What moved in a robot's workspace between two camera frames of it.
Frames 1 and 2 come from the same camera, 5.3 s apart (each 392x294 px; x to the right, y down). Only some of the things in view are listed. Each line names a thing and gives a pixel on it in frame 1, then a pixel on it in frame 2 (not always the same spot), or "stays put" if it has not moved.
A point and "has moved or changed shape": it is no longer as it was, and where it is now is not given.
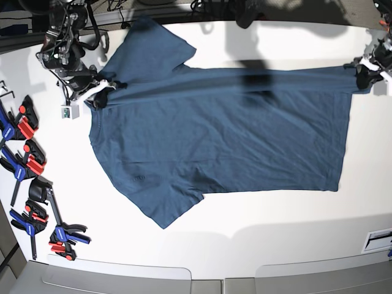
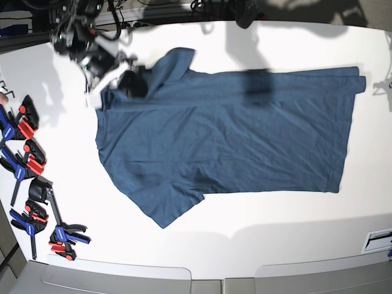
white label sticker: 378,241 stays put
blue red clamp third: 33,222 stays put
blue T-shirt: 169,131 has moved or changed shape
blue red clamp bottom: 60,237 stays put
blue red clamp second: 24,166 stays put
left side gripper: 88,82 → 102,67
